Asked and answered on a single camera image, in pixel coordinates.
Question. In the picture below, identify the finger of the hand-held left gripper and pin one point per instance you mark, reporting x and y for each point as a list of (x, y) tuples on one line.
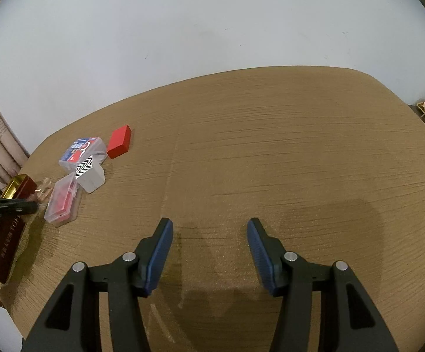
[(11, 207)]

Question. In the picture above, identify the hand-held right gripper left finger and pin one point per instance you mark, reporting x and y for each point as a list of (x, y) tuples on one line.
[(161, 256)]

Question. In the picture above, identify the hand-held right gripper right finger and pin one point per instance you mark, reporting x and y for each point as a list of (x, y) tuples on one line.
[(260, 260)]

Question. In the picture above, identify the red tin box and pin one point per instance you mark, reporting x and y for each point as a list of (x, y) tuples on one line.
[(5, 242)]

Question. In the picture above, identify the small clear plastic block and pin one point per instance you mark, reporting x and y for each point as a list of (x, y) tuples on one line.
[(45, 190)]

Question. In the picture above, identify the clear box with red contents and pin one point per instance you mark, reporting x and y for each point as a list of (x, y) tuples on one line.
[(62, 201)]

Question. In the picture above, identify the white block with zigzag print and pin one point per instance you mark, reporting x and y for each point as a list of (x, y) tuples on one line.
[(91, 179)]

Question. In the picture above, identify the clear box with blue label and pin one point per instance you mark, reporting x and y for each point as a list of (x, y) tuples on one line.
[(80, 148)]

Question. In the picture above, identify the red rectangular block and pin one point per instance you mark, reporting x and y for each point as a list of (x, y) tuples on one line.
[(119, 141)]

